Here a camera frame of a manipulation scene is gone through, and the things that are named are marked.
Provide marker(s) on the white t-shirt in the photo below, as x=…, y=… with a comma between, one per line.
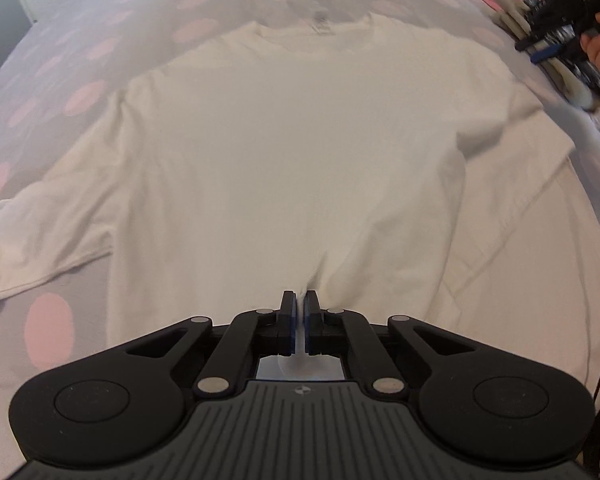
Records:
x=300, y=160

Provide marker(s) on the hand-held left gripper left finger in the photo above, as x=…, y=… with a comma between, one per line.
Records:
x=289, y=322

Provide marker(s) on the bed with pink dotted sheet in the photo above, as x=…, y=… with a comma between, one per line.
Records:
x=80, y=50

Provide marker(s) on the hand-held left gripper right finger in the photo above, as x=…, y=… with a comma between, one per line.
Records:
x=311, y=322

